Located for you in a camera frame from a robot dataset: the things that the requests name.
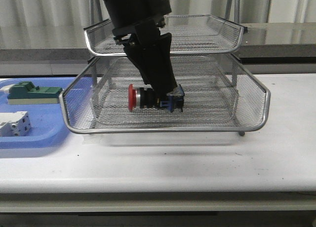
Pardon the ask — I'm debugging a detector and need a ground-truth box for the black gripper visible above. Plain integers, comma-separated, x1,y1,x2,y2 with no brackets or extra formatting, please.
111,14,177,93

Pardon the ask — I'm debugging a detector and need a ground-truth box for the red emergency stop button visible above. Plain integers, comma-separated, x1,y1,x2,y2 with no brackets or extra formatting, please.
128,84,185,112

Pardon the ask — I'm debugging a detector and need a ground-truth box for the silver mesh tray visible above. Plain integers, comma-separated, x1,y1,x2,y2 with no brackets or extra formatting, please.
84,14,247,57
59,54,271,134

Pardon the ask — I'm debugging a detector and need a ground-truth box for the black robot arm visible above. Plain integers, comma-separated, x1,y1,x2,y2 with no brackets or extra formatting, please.
103,0,177,97

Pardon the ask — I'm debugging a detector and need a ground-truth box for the silver mesh top tray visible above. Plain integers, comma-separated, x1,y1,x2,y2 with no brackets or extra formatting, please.
84,14,247,57

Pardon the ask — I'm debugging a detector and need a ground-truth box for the blue plastic tray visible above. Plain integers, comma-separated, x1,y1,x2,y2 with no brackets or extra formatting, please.
0,77,72,149

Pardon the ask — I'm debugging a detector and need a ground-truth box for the white circuit breaker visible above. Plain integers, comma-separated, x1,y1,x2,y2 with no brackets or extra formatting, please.
0,111,31,137

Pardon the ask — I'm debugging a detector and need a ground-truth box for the grey metal rack frame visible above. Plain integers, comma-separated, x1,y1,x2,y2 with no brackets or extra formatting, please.
87,0,246,137

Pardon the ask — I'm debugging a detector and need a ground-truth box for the green and beige switch block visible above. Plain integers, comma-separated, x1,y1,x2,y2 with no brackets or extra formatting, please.
0,81,63,105

